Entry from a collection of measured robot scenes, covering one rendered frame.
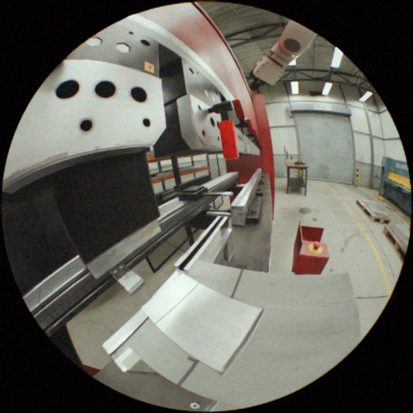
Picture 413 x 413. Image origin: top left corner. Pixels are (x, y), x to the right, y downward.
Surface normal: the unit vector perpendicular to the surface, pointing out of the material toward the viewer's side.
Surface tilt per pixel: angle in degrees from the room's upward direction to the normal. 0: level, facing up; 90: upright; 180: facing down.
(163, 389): 0
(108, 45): 90
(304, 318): 0
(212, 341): 0
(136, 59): 90
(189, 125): 90
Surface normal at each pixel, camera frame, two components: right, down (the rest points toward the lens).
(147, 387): -0.15, -0.93
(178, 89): -0.44, 0.36
